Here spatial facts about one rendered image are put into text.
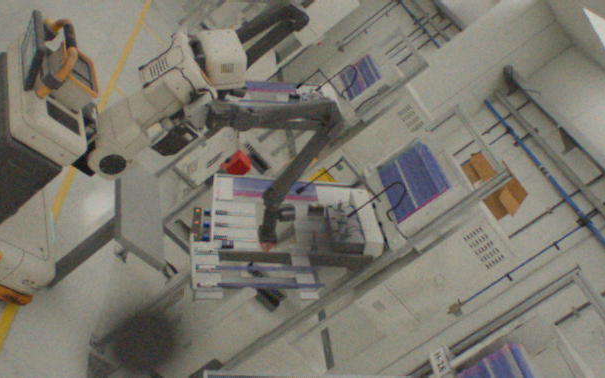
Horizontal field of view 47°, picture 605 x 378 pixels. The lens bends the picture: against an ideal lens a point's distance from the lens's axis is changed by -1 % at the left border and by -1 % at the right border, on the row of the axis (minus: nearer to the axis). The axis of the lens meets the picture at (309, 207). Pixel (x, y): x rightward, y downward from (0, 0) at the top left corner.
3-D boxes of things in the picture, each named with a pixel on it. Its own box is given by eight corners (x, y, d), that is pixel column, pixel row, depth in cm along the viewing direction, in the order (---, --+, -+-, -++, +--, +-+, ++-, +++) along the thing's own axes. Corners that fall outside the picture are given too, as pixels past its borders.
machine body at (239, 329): (142, 375, 330) (241, 304, 315) (156, 287, 390) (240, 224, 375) (234, 444, 358) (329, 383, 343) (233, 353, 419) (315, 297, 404)
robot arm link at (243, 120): (334, 92, 275) (346, 98, 266) (334, 125, 280) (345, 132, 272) (224, 105, 258) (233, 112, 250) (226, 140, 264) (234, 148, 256)
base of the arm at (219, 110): (205, 90, 252) (212, 110, 244) (226, 92, 256) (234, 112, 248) (200, 109, 258) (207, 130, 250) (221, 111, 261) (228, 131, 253)
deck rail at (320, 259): (209, 260, 301) (210, 247, 298) (209, 257, 303) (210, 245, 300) (371, 269, 312) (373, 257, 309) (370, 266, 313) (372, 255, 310)
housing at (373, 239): (361, 268, 313) (366, 241, 306) (346, 213, 356) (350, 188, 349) (378, 269, 314) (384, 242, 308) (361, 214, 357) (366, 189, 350)
